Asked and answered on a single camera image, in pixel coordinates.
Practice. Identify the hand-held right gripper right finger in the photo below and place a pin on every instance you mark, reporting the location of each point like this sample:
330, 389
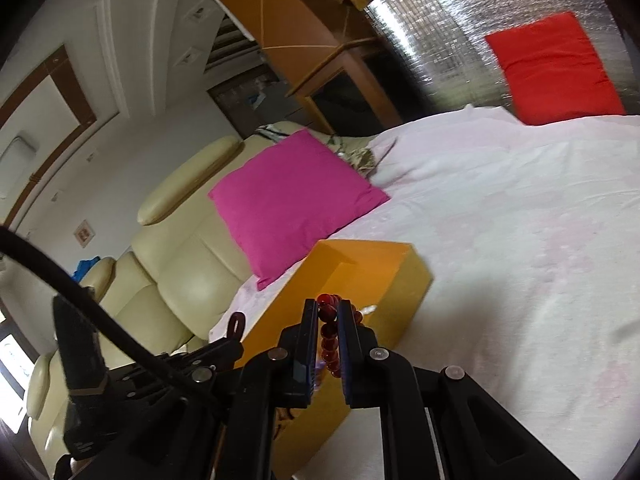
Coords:
343, 350

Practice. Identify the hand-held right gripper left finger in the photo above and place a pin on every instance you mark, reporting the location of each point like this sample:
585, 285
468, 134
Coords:
311, 342

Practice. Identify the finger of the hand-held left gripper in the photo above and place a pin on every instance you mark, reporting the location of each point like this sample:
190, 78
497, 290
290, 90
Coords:
235, 330

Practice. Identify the orange box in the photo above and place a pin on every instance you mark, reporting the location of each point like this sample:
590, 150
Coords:
380, 270

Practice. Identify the bright window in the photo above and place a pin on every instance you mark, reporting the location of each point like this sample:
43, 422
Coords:
11, 365

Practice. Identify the cream leather sofa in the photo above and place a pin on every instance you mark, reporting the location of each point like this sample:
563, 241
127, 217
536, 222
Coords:
190, 270

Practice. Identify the blue cloth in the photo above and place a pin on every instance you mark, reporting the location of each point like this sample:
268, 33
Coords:
85, 269

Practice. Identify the pink pillow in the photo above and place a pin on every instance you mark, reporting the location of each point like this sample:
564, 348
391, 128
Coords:
290, 200

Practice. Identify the patterned beige cloth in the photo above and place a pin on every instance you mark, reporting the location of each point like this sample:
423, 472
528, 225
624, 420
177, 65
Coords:
360, 157

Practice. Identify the white bed sheet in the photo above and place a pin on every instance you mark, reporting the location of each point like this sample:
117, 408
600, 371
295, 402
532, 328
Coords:
500, 210

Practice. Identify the wooden cabinet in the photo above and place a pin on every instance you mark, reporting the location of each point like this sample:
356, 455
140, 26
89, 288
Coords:
350, 95

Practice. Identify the silver foil mat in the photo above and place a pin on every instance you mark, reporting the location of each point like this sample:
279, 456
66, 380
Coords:
440, 35

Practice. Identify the red pillow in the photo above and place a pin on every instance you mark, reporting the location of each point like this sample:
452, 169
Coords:
550, 70

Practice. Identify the small framed wall picture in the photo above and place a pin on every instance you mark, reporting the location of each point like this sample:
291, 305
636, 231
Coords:
83, 232

